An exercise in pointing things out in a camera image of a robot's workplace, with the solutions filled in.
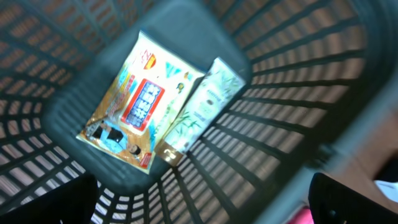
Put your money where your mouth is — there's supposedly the yellow snack bag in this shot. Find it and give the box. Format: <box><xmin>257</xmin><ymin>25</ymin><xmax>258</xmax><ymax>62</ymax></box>
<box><xmin>76</xmin><ymin>31</ymin><xmax>205</xmax><ymax>174</ymax></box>

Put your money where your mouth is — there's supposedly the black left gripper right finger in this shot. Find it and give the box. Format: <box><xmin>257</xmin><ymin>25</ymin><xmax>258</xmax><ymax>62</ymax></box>
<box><xmin>308</xmin><ymin>172</ymin><xmax>397</xmax><ymax>224</ymax></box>

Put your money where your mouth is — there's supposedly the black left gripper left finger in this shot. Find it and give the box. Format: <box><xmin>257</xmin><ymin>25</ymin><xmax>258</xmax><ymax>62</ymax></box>
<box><xmin>1</xmin><ymin>174</ymin><xmax>99</xmax><ymax>224</ymax></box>

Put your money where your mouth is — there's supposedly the white green tissue pack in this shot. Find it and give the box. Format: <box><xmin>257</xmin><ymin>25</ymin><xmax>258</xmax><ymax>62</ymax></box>
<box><xmin>157</xmin><ymin>57</ymin><xmax>246</xmax><ymax>166</ymax></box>

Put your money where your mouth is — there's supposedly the grey plastic mesh basket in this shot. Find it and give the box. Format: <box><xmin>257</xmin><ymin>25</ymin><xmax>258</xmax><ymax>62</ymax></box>
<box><xmin>1</xmin><ymin>0</ymin><xmax>397</xmax><ymax>223</ymax></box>

